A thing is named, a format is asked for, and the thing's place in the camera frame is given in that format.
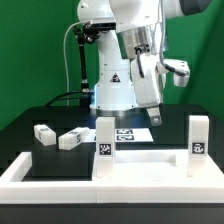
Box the black camera on mount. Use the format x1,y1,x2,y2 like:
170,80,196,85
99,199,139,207
83,22,116,35

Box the white camera cable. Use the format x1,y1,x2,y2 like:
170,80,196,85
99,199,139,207
63,20,91,93

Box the white desk tabletop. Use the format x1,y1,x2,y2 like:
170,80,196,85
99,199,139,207
92,149,224,185

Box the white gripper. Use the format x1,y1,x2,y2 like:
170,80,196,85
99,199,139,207
131,53,165,126

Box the marker tag sheet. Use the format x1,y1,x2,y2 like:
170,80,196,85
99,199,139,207
82,128,155,143

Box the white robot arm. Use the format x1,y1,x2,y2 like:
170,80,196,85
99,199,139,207
77,0,212,126

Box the black cables on table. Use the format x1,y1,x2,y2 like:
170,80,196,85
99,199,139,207
44,90,84,107

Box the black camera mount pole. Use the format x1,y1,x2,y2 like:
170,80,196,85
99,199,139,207
73,25,98,107

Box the white U-shaped fence frame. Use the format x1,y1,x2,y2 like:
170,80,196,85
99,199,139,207
0,152,224,204

